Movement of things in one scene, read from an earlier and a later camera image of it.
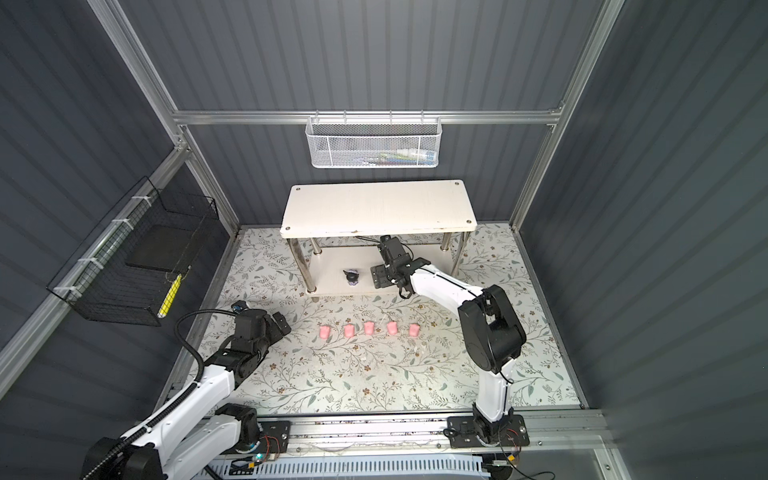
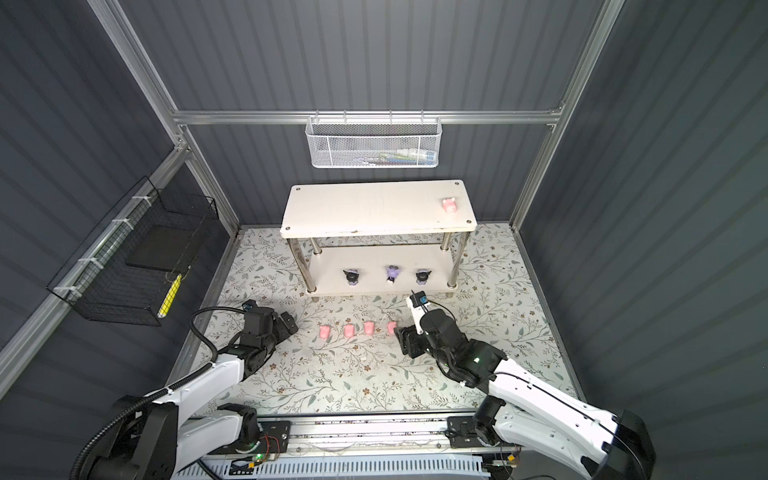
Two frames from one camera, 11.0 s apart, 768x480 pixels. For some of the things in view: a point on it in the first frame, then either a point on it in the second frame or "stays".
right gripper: x=380 y=276 -> x=407 y=336
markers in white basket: x=405 y=156 stays
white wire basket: x=374 y=142 stays
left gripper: x=274 y=332 stays
